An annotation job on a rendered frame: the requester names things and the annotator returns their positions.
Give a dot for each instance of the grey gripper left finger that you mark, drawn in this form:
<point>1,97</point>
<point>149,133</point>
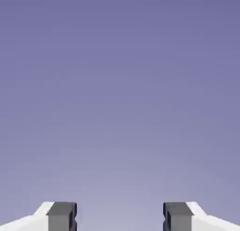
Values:
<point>59,217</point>

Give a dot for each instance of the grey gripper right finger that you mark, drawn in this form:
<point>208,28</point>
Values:
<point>180,217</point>

